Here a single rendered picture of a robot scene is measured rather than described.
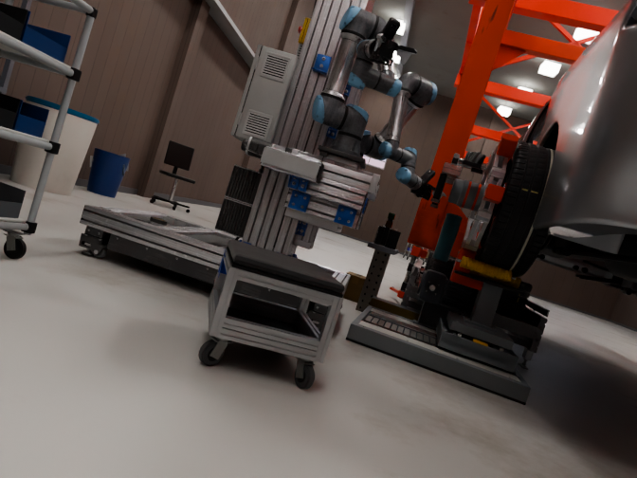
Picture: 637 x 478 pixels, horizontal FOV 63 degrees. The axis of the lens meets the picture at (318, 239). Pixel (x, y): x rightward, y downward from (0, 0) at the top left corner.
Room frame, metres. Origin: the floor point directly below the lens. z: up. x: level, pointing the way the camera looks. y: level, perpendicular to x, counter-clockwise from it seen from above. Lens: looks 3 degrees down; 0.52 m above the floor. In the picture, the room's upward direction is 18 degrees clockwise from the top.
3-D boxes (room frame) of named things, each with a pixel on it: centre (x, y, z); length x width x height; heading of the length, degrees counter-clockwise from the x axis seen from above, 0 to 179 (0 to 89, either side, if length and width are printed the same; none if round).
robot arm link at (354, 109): (2.47, 0.01, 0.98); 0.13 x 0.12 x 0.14; 108
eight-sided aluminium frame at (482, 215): (2.70, -0.76, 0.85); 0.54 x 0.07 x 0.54; 169
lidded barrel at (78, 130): (4.53, 2.46, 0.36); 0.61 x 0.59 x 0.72; 174
